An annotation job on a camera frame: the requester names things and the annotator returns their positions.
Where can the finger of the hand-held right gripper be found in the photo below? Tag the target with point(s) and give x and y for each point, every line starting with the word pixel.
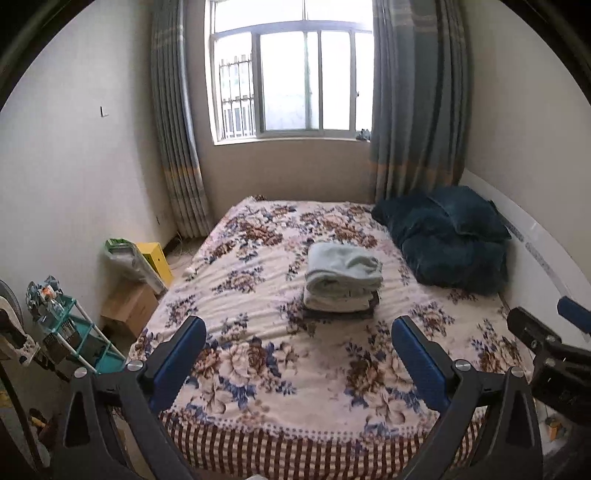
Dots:
pixel 535 337
pixel 576 316

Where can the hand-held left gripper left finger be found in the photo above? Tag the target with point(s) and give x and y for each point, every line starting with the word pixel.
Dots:
pixel 178 364

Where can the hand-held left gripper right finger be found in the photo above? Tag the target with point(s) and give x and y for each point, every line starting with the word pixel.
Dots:
pixel 420 367

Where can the light green pants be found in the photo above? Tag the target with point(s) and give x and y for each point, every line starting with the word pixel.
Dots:
pixel 341 267

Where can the small yellow floor object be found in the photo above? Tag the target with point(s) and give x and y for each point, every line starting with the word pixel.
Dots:
pixel 556 430

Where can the cardboard box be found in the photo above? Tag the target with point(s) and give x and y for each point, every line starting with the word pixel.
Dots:
pixel 129 307

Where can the white headboard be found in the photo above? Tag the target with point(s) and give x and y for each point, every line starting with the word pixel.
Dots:
pixel 540 249

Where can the teal shelf cart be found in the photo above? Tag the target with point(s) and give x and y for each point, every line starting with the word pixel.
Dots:
pixel 87 337

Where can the dark grey folded garment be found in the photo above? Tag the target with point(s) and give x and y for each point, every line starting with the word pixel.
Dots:
pixel 341 314

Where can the yellow box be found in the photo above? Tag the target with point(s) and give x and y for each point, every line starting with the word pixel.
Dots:
pixel 157 261

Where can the floral bed blanket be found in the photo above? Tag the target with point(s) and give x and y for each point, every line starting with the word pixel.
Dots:
pixel 277 323

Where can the teal quilt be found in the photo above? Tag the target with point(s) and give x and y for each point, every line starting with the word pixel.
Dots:
pixel 452 263

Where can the white folded garment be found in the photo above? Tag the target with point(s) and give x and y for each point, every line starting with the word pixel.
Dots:
pixel 332 302

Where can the green white plastic bag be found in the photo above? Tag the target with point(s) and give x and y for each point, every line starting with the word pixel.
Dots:
pixel 122 261

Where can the teal pillow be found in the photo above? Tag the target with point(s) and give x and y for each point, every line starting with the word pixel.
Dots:
pixel 471 212

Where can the white floor fan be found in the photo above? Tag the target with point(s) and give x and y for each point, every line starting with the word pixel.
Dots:
pixel 11 323

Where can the grey-blue striped curtain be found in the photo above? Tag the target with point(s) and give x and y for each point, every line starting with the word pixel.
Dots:
pixel 415 101
pixel 178 138

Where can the small windowsill item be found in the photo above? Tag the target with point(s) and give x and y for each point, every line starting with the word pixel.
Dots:
pixel 364 135

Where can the window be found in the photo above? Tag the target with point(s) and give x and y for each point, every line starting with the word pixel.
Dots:
pixel 286 78

